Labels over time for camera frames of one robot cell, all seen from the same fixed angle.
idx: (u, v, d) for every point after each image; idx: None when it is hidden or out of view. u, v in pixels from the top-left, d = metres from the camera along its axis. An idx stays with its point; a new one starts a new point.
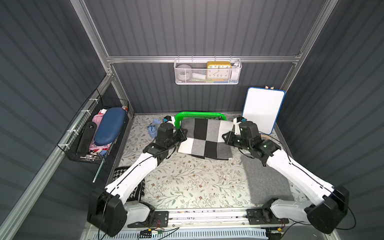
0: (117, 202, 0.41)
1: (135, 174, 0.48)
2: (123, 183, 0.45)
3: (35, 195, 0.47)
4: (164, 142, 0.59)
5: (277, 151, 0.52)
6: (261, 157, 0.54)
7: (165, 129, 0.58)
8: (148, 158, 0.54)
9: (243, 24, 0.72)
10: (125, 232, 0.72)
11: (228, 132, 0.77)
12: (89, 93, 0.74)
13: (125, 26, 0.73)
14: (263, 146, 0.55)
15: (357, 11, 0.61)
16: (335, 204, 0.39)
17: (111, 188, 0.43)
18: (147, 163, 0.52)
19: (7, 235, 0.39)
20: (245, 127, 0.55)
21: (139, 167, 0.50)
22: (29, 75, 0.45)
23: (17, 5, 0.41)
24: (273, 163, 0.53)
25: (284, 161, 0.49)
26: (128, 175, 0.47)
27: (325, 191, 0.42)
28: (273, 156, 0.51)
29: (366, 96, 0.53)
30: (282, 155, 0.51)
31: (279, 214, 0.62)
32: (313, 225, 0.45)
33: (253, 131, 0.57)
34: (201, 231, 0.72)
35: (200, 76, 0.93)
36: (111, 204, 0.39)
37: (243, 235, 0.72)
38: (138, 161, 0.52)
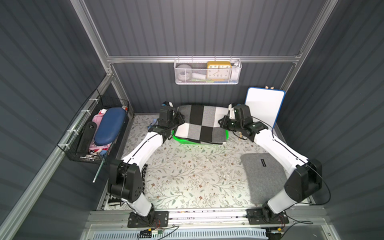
0: (136, 169, 0.45)
1: (146, 147, 0.53)
2: (137, 155, 0.50)
3: (35, 195, 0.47)
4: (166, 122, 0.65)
5: (264, 130, 0.57)
6: (250, 136, 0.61)
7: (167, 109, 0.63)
8: (156, 135, 0.59)
9: (243, 24, 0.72)
10: (126, 232, 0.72)
11: (224, 117, 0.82)
12: (89, 94, 0.74)
13: (125, 26, 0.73)
14: (253, 125, 0.60)
15: (357, 11, 0.61)
16: (307, 172, 0.43)
17: (127, 158, 0.48)
18: (156, 138, 0.58)
19: (7, 235, 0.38)
20: (238, 108, 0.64)
21: (149, 142, 0.56)
22: (29, 75, 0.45)
23: (17, 4, 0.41)
24: (258, 139, 0.59)
25: (267, 138, 0.55)
26: (140, 148, 0.52)
27: (299, 161, 0.46)
28: (260, 133, 0.57)
29: (366, 96, 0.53)
30: (267, 133, 0.56)
31: (276, 210, 0.63)
32: (288, 194, 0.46)
33: (244, 113, 0.64)
34: (200, 231, 0.72)
35: (200, 76, 0.93)
36: (131, 171, 0.44)
37: (243, 235, 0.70)
38: (146, 138, 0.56)
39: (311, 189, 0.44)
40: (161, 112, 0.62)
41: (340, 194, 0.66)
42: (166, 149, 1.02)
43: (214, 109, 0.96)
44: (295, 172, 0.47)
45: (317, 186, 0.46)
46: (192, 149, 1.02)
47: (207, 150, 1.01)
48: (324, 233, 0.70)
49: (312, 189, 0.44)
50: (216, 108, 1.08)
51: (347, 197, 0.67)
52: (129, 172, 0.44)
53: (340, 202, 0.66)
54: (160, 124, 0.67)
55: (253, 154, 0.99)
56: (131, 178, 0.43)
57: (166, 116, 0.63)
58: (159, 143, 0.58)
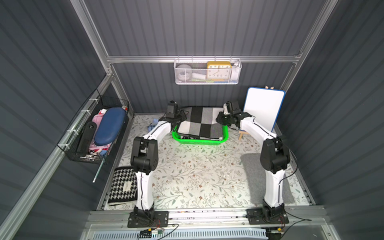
0: (155, 142, 0.57)
1: (160, 129, 0.66)
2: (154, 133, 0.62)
3: (36, 193, 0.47)
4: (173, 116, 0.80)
5: (248, 117, 0.70)
6: (237, 123, 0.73)
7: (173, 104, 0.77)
8: (165, 121, 0.73)
9: (243, 24, 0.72)
10: (125, 232, 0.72)
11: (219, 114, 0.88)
12: (89, 94, 0.74)
13: (125, 26, 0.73)
14: (239, 115, 0.74)
15: (357, 11, 0.61)
16: (273, 143, 0.54)
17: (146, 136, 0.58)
18: (166, 125, 0.70)
19: (7, 235, 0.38)
20: (227, 102, 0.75)
21: (162, 125, 0.70)
22: (29, 76, 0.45)
23: (18, 5, 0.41)
24: (242, 124, 0.74)
25: (249, 122, 0.68)
26: (156, 129, 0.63)
27: (269, 135, 0.58)
28: (244, 119, 0.71)
29: (366, 96, 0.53)
30: (249, 118, 0.70)
31: (272, 202, 0.65)
32: (263, 166, 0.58)
33: (234, 105, 0.79)
34: (201, 231, 0.72)
35: (200, 76, 0.93)
36: (152, 143, 0.56)
37: (243, 235, 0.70)
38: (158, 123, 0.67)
39: (279, 159, 0.55)
40: (169, 106, 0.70)
41: (340, 194, 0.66)
42: (166, 149, 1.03)
43: (211, 110, 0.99)
44: (264, 144, 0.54)
45: (285, 159, 0.56)
46: (192, 149, 1.02)
47: (207, 150, 1.01)
48: (324, 233, 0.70)
49: (280, 160, 0.56)
50: (213, 109, 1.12)
51: (347, 197, 0.67)
52: (151, 144, 0.55)
53: (340, 202, 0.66)
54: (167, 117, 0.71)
55: (253, 154, 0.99)
56: (152, 149, 0.55)
57: (173, 109, 0.78)
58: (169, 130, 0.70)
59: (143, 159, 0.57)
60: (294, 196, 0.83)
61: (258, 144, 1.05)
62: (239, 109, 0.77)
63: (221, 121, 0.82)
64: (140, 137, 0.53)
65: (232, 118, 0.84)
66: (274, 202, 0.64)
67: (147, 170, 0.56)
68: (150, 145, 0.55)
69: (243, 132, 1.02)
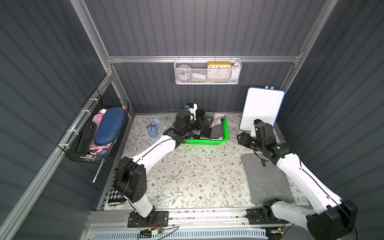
0: (143, 169, 0.46)
1: (156, 150, 0.53)
2: (146, 156, 0.50)
3: (36, 193, 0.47)
4: (181, 128, 0.64)
5: (290, 153, 0.52)
6: (272, 157, 0.55)
7: (183, 114, 0.62)
8: (170, 138, 0.60)
9: (243, 24, 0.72)
10: (126, 232, 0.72)
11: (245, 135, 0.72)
12: (89, 94, 0.74)
13: (125, 26, 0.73)
14: (277, 146, 0.55)
15: (357, 11, 0.61)
16: (339, 216, 0.38)
17: (136, 158, 0.49)
18: (169, 143, 0.57)
19: (7, 235, 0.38)
20: (259, 126, 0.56)
21: (161, 145, 0.55)
22: (29, 75, 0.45)
23: (17, 4, 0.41)
24: (281, 165, 0.54)
25: (294, 166, 0.49)
26: (151, 150, 0.53)
27: (330, 201, 0.41)
28: (285, 158, 0.51)
29: (366, 96, 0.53)
30: (295, 159, 0.50)
31: (278, 214, 0.62)
32: (311, 231, 0.45)
33: (268, 132, 0.59)
34: (200, 231, 0.72)
35: (200, 76, 0.93)
36: (138, 171, 0.44)
37: (243, 235, 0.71)
38: (159, 140, 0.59)
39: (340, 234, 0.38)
40: (178, 117, 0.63)
41: (339, 194, 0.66)
42: None
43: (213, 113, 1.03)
44: (324, 212, 0.41)
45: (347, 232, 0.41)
46: (192, 149, 1.02)
47: (207, 150, 1.01)
48: None
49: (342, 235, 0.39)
50: (215, 113, 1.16)
51: (347, 197, 0.67)
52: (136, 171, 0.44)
53: None
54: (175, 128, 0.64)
55: (253, 154, 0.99)
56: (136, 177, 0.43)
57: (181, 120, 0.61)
58: (171, 149, 0.58)
59: (126, 185, 0.47)
60: (294, 196, 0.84)
61: None
62: (273, 137, 0.58)
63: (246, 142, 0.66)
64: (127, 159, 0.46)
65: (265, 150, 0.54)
66: (280, 216, 0.62)
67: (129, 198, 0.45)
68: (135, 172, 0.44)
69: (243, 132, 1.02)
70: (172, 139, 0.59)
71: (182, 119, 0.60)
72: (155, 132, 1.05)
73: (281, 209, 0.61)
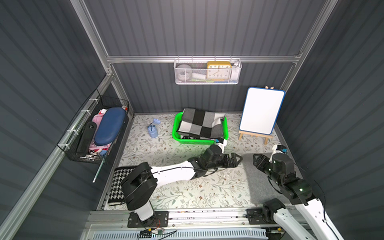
0: (155, 183, 0.45)
1: (174, 172, 0.52)
2: (162, 172, 0.49)
3: (36, 193, 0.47)
4: (204, 163, 0.62)
5: (313, 200, 0.47)
6: (293, 198, 0.49)
7: (213, 153, 0.59)
8: (191, 171, 0.57)
9: (243, 24, 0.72)
10: (126, 232, 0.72)
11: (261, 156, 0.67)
12: (89, 93, 0.74)
13: (125, 26, 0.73)
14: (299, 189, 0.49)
15: (357, 11, 0.61)
16: None
17: (154, 171, 0.48)
18: (188, 171, 0.56)
19: (7, 235, 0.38)
20: (279, 161, 0.55)
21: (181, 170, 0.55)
22: (29, 75, 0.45)
23: (17, 4, 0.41)
24: (302, 208, 0.49)
25: (316, 216, 0.45)
26: (169, 169, 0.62)
27: None
28: (308, 205, 0.46)
29: (366, 96, 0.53)
30: (317, 207, 0.46)
31: (280, 221, 0.62)
32: None
33: (289, 170, 0.52)
34: (201, 231, 0.72)
35: (200, 76, 0.93)
36: (150, 183, 0.44)
37: (243, 235, 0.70)
38: (180, 164, 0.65)
39: None
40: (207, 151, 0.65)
41: (339, 194, 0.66)
42: (166, 149, 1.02)
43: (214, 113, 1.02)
44: None
45: None
46: (192, 149, 1.02)
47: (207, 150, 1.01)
48: None
49: None
50: (215, 113, 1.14)
51: (346, 197, 0.67)
52: (149, 182, 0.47)
53: (339, 202, 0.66)
54: (200, 161, 0.64)
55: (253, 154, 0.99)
56: (145, 187, 0.43)
57: (209, 157, 0.58)
58: (186, 178, 0.54)
59: (131, 189, 0.46)
60: None
61: (257, 145, 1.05)
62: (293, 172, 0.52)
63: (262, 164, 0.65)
64: (148, 166, 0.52)
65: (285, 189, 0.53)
66: (281, 223, 0.62)
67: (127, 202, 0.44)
68: (146, 184, 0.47)
69: (243, 132, 1.02)
70: (192, 172, 0.57)
71: (211, 157, 0.57)
72: (155, 132, 1.05)
73: (286, 225, 0.60)
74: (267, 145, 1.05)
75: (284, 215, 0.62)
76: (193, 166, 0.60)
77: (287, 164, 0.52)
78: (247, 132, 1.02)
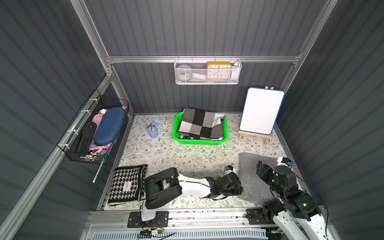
0: (179, 192, 0.46)
1: (197, 189, 0.53)
2: (187, 183, 0.52)
3: (36, 194, 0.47)
4: (219, 187, 0.64)
5: (315, 215, 0.48)
6: (295, 212, 0.50)
7: (231, 181, 0.61)
8: (208, 190, 0.58)
9: (243, 24, 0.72)
10: (126, 232, 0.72)
11: (266, 166, 0.67)
12: (89, 93, 0.74)
13: (125, 26, 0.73)
14: (303, 204, 0.49)
15: (357, 11, 0.61)
16: None
17: (181, 178, 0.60)
18: (206, 190, 0.57)
19: (7, 235, 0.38)
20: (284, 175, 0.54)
21: (202, 187, 0.57)
22: (29, 75, 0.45)
23: (17, 5, 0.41)
24: (304, 222, 0.49)
25: (318, 231, 0.46)
26: (193, 182, 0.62)
27: None
28: (310, 220, 0.47)
29: (366, 96, 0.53)
30: (319, 222, 0.47)
31: (279, 223, 0.63)
32: None
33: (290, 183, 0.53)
34: (200, 231, 0.72)
35: (200, 76, 0.93)
36: (176, 190, 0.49)
37: (243, 235, 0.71)
38: (201, 180, 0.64)
39: None
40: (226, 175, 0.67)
41: (338, 194, 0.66)
42: (166, 149, 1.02)
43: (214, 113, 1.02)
44: None
45: None
46: (192, 149, 1.02)
47: (207, 150, 1.01)
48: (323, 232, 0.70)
49: None
50: (215, 113, 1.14)
51: (346, 197, 0.67)
52: (175, 189, 0.48)
53: (339, 202, 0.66)
54: (215, 183, 0.66)
55: (253, 154, 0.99)
56: (170, 192, 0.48)
57: (226, 182, 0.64)
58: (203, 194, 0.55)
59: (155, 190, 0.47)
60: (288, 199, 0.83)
61: (257, 144, 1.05)
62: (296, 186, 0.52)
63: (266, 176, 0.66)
64: (176, 174, 0.49)
65: (288, 202, 0.52)
66: (279, 224, 0.63)
67: (147, 200, 0.45)
68: (172, 190, 0.49)
69: (243, 132, 1.02)
70: (208, 194, 0.57)
71: (228, 183, 0.61)
72: (155, 132, 1.05)
73: (285, 229, 0.60)
74: (267, 145, 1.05)
75: (285, 219, 0.62)
76: (209, 185, 0.61)
77: (289, 177, 0.53)
78: (247, 132, 1.02)
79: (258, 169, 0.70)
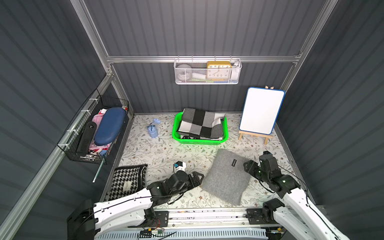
0: (93, 227, 0.42)
1: (127, 208, 0.49)
2: (110, 208, 0.47)
3: (36, 193, 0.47)
4: (168, 189, 0.58)
5: (295, 188, 0.54)
6: (279, 191, 0.56)
7: (178, 180, 0.57)
8: (148, 201, 0.53)
9: (243, 23, 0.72)
10: (126, 232, 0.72)
11: (251, 162, 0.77)
12: (89, 93, 0.74)
13: (125, 26, 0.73)
14: (283, 181, 0.56)
15: (357, 11, 0.61)
16: None
17: (97, 208, 0.45)
18: (145, 201, 0.53)
19: (7, 235, 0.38)
20: (264, 159, 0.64)
21: (134, 203, 0.51)
22: (29, 76, 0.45)
23: (17, 4, 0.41)
24: (288, 199, 0.54)
25: (300, 201, 0.50)
26: (119, 202, 0.49)
27: None
28: (290, 193, 0.53)
29: (366, 96, 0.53)
30: (300, 194, 0.52)
31: (281, 219, 0.61)
32: None
33: (272, 165, 0.61)
34: (200, 231, 0.72)
35: (200, 76, 0.93)
36: (87, 227, 0.41)
37: (243, 235, 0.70)
38: (135, 194, 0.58)
39: None
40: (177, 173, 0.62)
41: (338, 194, 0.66)
42: (166, 149, 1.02)
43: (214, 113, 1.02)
44: None
45: None
46: (192, 149, 1.02)
47: (207, 150, 1.01)
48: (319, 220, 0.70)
49: None
50: (215, 113, 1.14)
51: (346, 197, 0.67)
52: (87, 225, 0.41)
53: (339, 202, 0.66)
54: (163, 186, 0.61)
55: (253, 154, 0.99)
56: (82, 230, 0.40)
57: (173, 183, 0.55)
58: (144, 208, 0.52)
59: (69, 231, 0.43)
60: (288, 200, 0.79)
61: (258, 145, 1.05)
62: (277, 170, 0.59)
63: (253, 171, 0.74)
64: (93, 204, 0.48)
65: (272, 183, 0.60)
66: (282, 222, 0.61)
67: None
68: (84, 226, 0.41)
69: (243, 132, 1.02)
70: (149, 205, 0.53)
71: (175, 184, 0.55)
72: (155, 132, 1.05)
73: (286, 222, 0.59)
74: (267, 145, 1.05)
75: (284, 213, 0.63)
76: (156, 193, 0.57)
77: (270, 159, 0.61)
78: (247, 132, 1.02)
79: (245, 168, 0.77)
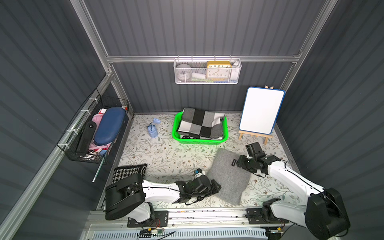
0: (143, 199, 0.45)
1: (165, 195, 0.53)
2: (153, 190, 0.50)
3: (36, 193, 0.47)
4: (190, 190, 0.63)
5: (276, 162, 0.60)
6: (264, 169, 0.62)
7: (202, 184, 0.61)
8: (177, 196, 0.57)
9: (243, 23, 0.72)
10: (126, 232, 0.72)
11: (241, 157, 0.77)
12: (89, 93, 0.74)
13: (125, 26, 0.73)
14: (266, 158, 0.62)
15: (357, 11, 0.61)
16: (322, 201, 0.42)
17: (145, 185, 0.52)
18: (175, 194, 0.57)
19: (7, 235, 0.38)
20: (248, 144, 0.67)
21: (168, 194, 0.54)
22: (29, 76, 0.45)
23: (17, 5, 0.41)
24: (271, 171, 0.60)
25: (280, 169, 0.57)
26: (160, 186, 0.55)
27: (314, 190, 0.46)
28: (271, 165, 0.59)
29: (366, 96, 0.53)
30: (280, 164, 0.59)
31: (279, 212, 0.62)
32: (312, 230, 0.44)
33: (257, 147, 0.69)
34: (201, 230, 0.72)
35: (200, 76, 0.93)
36: (138, 198, 0.43)
37: (243, 235, 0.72)
38: (169, 185, 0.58)
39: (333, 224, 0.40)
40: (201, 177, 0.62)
41: None
42: (166, 149, 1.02)
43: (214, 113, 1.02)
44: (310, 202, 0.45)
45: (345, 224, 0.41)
46: (192, 149, 1.02)
47: (207, 150, 1.01)
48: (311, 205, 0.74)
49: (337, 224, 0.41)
50: (215, 113, 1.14)
51: (347, 197, 0.67)
52: (137, 196, 0.46)
53: None
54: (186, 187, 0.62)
55: None
56: (132, 200, 0.43)
57: (197, 186, 0.61)
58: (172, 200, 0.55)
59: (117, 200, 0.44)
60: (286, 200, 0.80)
61: None
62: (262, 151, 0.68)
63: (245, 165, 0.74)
64: (141, 180, 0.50)
65: (257, 162, 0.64)
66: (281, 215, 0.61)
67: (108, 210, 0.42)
68: (134, 198, 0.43)
69: (243, 132, 1.02)
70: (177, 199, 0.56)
71: (199, 187, 0.60)
72: (155, 132, 1.05)
73: (280, 208, 0.61)
74: (267, 145, 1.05)
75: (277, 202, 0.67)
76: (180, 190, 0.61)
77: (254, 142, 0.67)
78: (247, 132, 1.02)
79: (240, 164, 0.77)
